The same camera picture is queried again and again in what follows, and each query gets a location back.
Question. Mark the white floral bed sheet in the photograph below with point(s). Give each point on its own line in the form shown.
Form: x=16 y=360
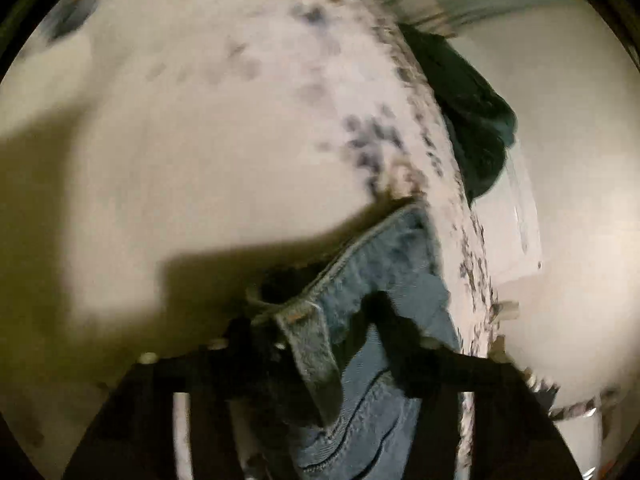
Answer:
x=210 y=150

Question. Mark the dark green cloth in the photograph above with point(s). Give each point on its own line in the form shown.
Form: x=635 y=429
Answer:
x=465 y=110

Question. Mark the blue denim pants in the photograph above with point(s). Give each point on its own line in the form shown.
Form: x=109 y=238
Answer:
x=370 y=410

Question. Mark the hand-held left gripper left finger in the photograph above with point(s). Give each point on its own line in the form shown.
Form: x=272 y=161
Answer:
x=245 y=355

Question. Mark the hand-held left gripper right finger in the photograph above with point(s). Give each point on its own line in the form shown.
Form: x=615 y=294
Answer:
x=400 y=340

